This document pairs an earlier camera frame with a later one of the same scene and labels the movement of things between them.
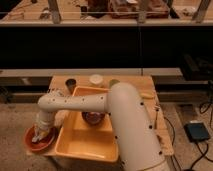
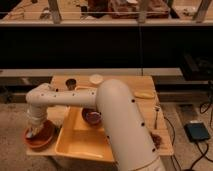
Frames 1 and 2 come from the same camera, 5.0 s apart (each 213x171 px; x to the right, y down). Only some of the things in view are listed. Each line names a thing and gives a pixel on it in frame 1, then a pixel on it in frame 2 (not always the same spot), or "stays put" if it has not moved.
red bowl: x=43 y=143 stays put
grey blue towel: x=43 y=133 to x=29 y=134
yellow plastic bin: x=80 y=140 stays put
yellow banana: x=148 y=95 stays put
